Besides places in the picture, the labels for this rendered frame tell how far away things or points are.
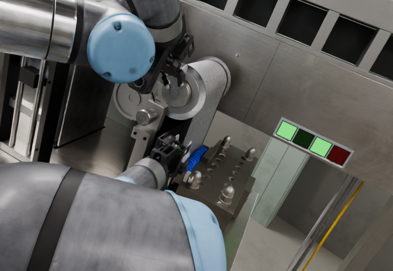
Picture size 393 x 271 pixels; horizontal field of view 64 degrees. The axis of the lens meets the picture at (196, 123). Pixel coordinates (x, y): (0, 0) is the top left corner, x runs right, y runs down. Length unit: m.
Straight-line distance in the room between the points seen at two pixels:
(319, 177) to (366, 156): 1.65
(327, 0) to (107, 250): 0.96
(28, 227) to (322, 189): 2.65
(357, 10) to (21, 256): 1.00
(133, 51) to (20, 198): 0.19
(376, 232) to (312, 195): 1.43
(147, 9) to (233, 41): 0.62
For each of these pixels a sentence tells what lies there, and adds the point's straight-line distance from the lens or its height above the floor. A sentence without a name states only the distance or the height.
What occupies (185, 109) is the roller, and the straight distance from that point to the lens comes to 0.81.
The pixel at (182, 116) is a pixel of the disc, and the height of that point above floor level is 1.19.
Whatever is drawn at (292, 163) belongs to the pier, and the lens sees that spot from 2.50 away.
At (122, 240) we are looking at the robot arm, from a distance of 0.25.
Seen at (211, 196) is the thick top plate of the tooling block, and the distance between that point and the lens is 0.86.
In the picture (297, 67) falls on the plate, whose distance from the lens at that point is 1.07.
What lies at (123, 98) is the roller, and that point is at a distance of 0.90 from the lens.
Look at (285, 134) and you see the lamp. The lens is 1.11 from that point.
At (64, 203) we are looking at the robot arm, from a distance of 0.25.
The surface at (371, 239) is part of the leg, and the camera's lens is 1.47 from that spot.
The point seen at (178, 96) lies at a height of 1.25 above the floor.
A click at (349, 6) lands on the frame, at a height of 1.60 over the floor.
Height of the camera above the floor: 1.50
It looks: 22 degrees down
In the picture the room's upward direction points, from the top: 22 degrees clockwise
